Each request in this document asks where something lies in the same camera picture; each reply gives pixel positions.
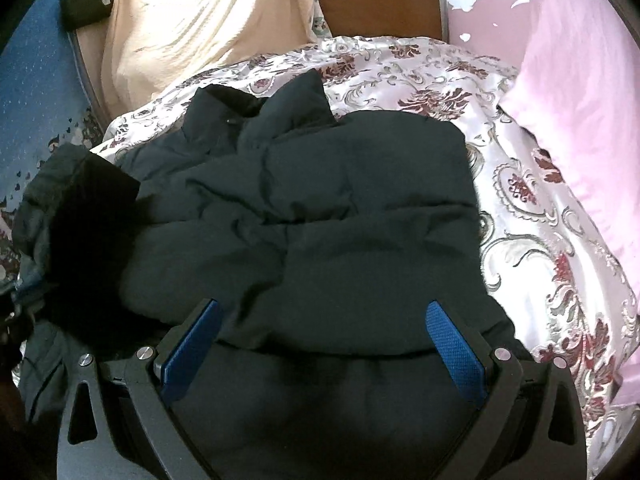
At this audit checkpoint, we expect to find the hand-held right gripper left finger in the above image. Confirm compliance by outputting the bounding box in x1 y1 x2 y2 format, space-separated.
56 299 223 480

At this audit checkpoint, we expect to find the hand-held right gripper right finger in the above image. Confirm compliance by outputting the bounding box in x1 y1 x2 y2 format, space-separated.
425 301 588 480

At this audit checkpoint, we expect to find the dark padded jacket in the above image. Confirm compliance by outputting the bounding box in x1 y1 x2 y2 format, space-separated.
12 67 531 480

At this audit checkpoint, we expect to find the floral satin bedspread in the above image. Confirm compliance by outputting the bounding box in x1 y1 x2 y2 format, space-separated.
0 35 636 480

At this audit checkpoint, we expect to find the pink pillow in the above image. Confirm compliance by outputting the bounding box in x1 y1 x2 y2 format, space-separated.
500 0 640 406

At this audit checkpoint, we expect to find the blue patterned rug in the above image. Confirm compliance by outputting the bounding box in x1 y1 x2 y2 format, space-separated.
0 0 108 221

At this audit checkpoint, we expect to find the wooden bed base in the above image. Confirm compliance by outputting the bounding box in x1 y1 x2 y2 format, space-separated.
70 22 116 126

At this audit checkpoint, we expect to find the beige fleece blanket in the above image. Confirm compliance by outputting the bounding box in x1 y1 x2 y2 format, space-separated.
100 0 326 121

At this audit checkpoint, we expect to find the brown wooden headboard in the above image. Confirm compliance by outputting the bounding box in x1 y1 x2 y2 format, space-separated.
312 0 448 43

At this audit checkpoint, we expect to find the black tote bag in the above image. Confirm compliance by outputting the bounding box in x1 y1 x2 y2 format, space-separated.
60 0 115 31

